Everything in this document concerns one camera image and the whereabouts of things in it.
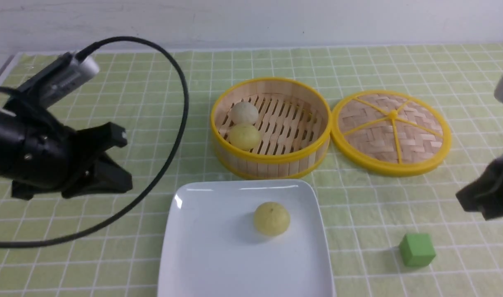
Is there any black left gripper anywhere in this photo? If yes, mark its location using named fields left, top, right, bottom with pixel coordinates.
left=4, top=99, right=133, bottom=200

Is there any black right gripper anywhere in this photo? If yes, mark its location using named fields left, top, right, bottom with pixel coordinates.
left=456, top=155, right=503, bottom=220

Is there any yellow bun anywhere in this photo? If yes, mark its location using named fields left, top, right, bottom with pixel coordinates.
left=253, top=202, right=290, bottom=237
left=227, top=123, right=262, bottom=151

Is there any white steamed bun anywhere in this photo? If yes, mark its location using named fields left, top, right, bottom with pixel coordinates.
left=229, top=101, right=259, bottom=125

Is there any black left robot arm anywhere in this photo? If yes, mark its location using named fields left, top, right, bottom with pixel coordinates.
left=0, top=110, right=133, bottom=200

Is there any white square plate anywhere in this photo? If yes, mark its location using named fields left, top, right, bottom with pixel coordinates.
left=157, top=179, right=336, bottom=297

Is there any green cube block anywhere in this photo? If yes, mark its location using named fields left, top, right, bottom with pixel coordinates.
left=399, top=233, right=437, bottom=267

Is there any green checkered tablecloth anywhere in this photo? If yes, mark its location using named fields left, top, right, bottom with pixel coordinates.
left=0, top=44, right=503, bottom=297

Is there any yellow woven steamer lid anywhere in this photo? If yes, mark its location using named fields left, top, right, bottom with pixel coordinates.
left=331, top=90, right=452, bottom=177

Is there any yellow bamboo steamer basket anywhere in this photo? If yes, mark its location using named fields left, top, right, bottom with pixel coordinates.
left=210, top=77, right=332, bottom=180

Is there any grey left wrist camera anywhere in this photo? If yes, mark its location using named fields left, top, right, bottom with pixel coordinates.
left=17, top=52, right=100, bottom=108

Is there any black camera cable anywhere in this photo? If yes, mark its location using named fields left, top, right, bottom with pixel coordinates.
left=0, top=36, right=190, bottom=248

